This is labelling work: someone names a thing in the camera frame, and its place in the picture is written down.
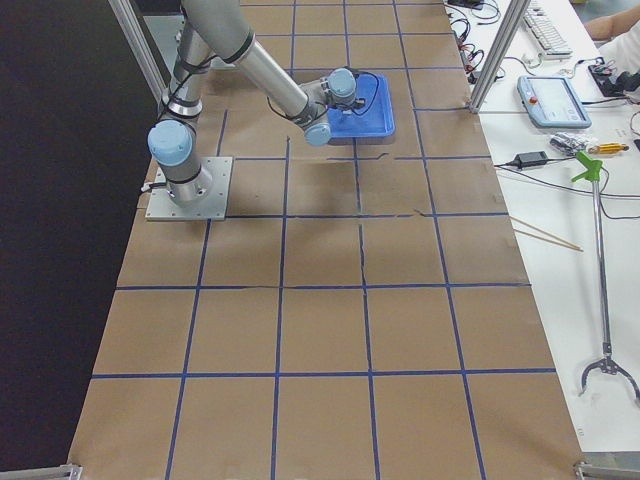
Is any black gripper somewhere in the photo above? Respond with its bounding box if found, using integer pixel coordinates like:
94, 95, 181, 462
344, 98, 367, 113

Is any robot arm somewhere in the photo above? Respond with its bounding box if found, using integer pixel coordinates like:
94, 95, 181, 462
147, 1, 365, 205

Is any blue plastic tray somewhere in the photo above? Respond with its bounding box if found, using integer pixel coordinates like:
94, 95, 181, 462
328, 73, 396, 145

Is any black power brick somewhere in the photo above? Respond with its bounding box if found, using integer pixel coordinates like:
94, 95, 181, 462
514, 151, 549, 170

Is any teach pendant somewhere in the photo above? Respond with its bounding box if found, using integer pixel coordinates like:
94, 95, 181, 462
517, 76, 592, 129

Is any white keyboard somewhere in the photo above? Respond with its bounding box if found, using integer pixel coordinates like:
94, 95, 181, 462
522, 1, 573, 60

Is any brown paper table cover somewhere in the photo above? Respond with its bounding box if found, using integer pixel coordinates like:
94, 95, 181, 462
69, 1, 580, 479

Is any yellow tool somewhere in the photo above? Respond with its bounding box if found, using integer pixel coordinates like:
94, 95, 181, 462
587, 143, 629, 155

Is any wooden chopstick pair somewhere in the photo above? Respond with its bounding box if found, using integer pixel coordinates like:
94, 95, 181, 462
509, 216, 583, 252

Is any aluminium frame post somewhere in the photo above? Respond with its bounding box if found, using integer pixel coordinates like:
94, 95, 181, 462
467, 0, 530, 114

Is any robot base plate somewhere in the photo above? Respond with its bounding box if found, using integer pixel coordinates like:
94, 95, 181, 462
145, 157, 233, 221

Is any green handled reacher grabber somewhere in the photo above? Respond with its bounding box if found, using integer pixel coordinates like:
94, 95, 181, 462
571, 151, 639, 407

